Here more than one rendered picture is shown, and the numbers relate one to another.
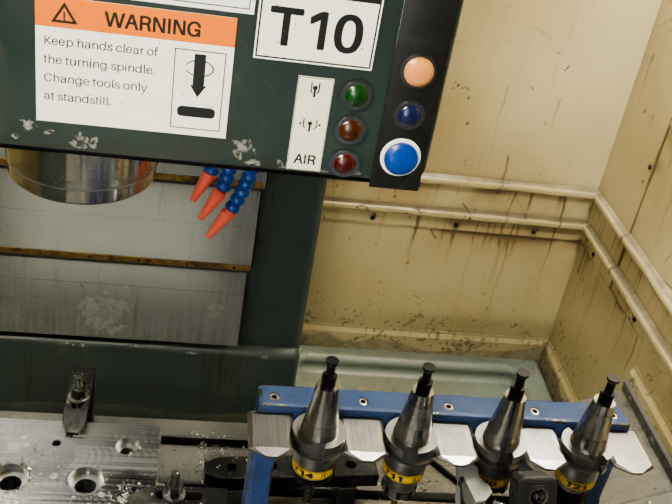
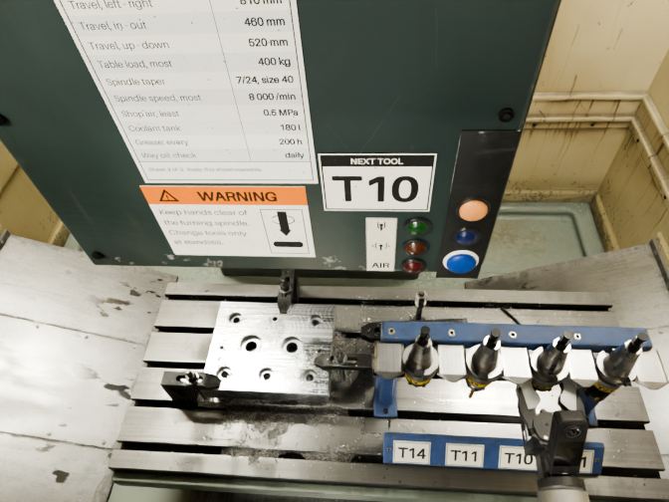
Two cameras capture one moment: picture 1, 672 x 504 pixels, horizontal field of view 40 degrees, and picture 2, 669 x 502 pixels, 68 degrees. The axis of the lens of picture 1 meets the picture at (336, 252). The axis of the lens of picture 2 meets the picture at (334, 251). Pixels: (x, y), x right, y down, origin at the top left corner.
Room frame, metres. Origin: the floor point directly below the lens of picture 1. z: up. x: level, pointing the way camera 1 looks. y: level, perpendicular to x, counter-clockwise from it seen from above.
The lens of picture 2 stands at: (0.42, -0.02, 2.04)
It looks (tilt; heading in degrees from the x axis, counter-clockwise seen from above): 52 degrees down; 19
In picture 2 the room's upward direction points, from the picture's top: 6 degrees counter-clockwise
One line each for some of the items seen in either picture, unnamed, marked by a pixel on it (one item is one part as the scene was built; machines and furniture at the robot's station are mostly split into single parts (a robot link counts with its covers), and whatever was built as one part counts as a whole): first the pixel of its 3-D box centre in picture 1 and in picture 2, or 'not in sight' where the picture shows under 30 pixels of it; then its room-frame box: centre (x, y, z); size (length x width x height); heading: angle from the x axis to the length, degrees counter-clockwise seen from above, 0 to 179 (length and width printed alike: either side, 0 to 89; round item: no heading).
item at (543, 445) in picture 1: (542, 449); (580, 367); (0.87, -0.29, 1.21); 0.07 x 0.05 x 0.01; 11
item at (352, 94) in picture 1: (356, 95); (417, 227); (0.74, 0.01, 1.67); 0.02 x 0.01 x 0.02; 101
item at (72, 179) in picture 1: (84, 121); not in sight; (0.90, 0.29, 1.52); 0.16 x 0.16 x 0.12
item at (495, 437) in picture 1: (508, 417); (556, 354); (0.86, -0.23, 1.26); 0.04 x 0.04 x 0.07
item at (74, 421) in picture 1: (78, 412); (288, 294); (1.04, 0.34, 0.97); 0.13 x 0.03 x 0.15; 11
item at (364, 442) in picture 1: (364, 440); (451, 363); (0.83, -0.07, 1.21); 0.07 x 0.05 x 0.01; 11
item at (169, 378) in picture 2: not in sight; (193, 384); (0.76, 0.47, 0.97); 0.13 x 0.03 x 0.15; 101
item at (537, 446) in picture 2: not in sight; (553, 451); (0.74, -0.26, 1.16); 0.12 x 0.08 x 0.09; 11
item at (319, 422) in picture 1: (323, 407); (422, 350); (0.82, -0.02, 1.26); 0.04 x 0.04 x 0.07
